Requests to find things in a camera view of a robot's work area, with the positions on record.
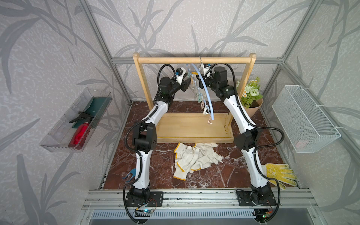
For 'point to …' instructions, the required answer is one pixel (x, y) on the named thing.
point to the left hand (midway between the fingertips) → (190, 75)
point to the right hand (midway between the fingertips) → (197, 74)
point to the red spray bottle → (81, 131)
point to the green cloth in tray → (96, 108)
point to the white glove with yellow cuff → (182, 168)
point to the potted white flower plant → (251, 99)
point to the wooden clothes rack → (193, 127)
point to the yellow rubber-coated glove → (274, 170)
